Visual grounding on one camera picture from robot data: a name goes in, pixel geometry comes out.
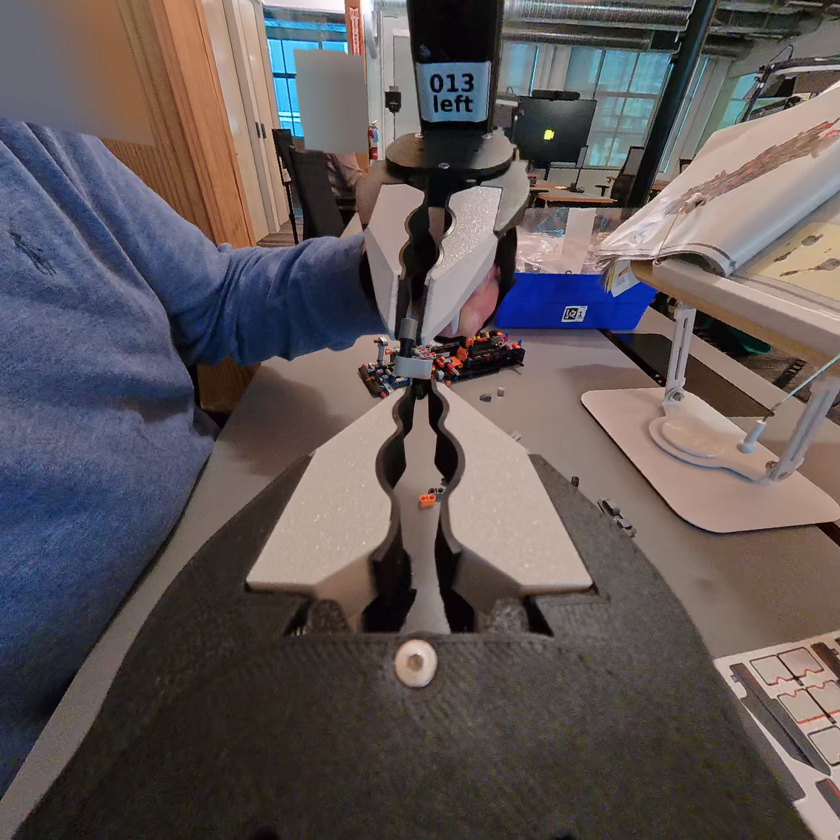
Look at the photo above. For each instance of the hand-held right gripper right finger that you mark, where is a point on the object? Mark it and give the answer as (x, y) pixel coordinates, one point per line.
(518, 525)

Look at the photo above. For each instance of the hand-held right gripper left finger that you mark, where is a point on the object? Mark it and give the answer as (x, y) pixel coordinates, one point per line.
(321, 525)

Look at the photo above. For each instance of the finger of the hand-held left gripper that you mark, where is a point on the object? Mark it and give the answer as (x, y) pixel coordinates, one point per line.
(384, 249)
(469, 249)

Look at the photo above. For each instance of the grey black lego pin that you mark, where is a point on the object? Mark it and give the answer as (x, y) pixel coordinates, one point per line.
(408, 331)

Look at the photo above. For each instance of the lego car chassis model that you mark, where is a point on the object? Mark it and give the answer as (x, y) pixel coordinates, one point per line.
(479, 358)

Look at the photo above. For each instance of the grey lego connector piece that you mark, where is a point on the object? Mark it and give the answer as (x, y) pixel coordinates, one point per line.
(410, 367)

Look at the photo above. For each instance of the black lego connector piece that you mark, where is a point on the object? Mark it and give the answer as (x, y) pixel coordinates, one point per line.
(418, 388)

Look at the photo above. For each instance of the person's left forearm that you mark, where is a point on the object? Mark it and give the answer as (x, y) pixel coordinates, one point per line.
(275, 295)

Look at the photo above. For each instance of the grey lego panel piece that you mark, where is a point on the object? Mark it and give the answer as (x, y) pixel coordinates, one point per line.
(617, 515)

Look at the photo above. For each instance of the person's left hand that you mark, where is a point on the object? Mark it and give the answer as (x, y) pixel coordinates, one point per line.
(479, 308)

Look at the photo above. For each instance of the blue bin with square label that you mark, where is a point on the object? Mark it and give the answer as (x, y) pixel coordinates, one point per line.
(538, 302)

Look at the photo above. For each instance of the clear plastic bags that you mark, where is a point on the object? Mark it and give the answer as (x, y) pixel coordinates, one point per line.
(558, 239)

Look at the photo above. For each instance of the black office chair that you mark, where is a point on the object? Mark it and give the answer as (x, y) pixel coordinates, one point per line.
(315, 190)

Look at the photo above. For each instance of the white book stand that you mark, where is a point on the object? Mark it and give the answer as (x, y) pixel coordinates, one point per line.
(656, 426)

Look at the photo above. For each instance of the black pole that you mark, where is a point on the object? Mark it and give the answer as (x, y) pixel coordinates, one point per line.
(680, 98)

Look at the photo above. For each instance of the person's blue sweater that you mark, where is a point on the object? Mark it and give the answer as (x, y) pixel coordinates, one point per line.
(79, 394)

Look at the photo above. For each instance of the instruction booklet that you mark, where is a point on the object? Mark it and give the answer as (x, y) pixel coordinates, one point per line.
(754, 197)

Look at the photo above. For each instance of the sticker sheet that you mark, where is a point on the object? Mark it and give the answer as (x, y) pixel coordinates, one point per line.
(794, 709)

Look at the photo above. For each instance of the black wall monitor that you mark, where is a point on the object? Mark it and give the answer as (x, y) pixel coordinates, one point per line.
(554, 131)

